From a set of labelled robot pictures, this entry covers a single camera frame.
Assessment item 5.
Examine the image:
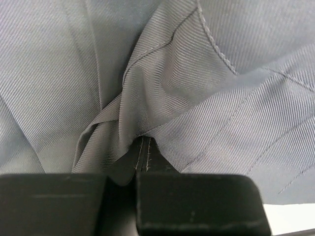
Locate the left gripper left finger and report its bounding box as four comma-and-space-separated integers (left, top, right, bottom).
0, 138, 143, 236

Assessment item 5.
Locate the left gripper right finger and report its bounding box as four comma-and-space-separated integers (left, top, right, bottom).
135, 137, 271, 236

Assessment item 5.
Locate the grey pleated skirt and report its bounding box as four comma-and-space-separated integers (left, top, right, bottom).
0, 0, 315, 205

